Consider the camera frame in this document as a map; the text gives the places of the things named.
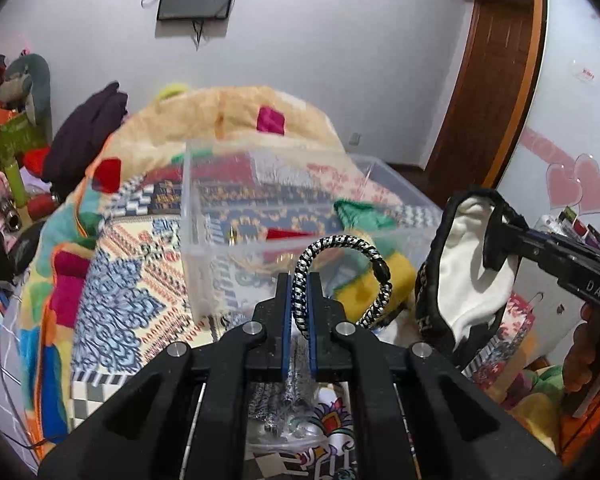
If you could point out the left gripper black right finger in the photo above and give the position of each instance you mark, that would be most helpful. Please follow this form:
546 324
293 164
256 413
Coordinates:
327 357

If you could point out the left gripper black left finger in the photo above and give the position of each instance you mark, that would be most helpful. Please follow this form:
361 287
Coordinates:
269 330

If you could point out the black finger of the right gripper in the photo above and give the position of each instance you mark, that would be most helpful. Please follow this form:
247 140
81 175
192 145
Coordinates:
510 238

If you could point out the black and white fabric pouch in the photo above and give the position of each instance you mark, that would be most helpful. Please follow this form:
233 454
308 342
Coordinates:
460 301

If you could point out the red soft strap item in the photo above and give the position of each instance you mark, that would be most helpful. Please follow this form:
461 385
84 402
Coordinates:
282 234

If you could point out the green knitted cloth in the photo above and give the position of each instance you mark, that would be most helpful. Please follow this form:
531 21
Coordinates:
362 216

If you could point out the yellow soft sponge item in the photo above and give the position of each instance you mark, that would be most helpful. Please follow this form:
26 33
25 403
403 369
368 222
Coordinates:
358 295

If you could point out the person's right hand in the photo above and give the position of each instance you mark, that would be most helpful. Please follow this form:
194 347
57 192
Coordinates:
577 370

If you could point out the white sliding wardrobe door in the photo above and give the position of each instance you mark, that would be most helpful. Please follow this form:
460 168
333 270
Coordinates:
556 162

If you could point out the clear plastic storage box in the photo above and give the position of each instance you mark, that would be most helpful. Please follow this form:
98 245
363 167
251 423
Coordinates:
248 211

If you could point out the colourful patchwork bed blanket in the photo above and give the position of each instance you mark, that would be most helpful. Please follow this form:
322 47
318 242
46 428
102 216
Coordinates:
105 293

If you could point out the beige plush blanket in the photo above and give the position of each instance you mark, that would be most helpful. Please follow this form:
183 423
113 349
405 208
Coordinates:
256 115

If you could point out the dark purple garment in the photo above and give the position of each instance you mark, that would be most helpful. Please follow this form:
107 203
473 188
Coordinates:
81 138

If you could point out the green cardboard box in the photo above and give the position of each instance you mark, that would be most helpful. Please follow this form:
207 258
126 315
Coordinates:
18 136

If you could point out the grey green plush toy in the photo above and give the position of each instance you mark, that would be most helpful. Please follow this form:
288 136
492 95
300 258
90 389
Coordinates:
26 81

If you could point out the brown wooden door frame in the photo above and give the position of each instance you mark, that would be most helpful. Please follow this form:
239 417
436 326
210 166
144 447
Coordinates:
491 97

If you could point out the wall power socket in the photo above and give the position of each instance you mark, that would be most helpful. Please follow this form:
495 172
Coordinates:
355 139

